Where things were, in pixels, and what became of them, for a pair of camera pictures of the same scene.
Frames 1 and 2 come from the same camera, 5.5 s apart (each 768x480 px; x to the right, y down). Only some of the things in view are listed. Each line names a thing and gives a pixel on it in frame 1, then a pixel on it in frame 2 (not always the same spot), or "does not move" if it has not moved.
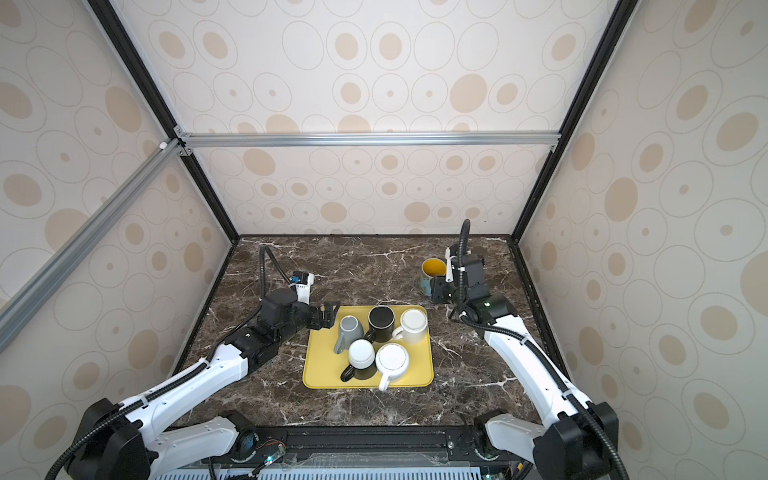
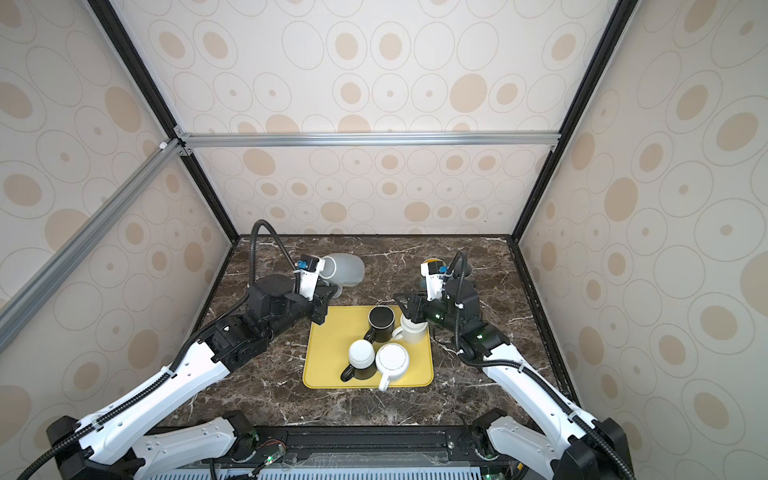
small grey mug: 350,330 to 343,270
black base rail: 359,452 does not move
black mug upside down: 381,320 does not move
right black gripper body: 445,293 to 437,312
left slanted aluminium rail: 24,302 does not move
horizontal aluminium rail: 369,139 does not move
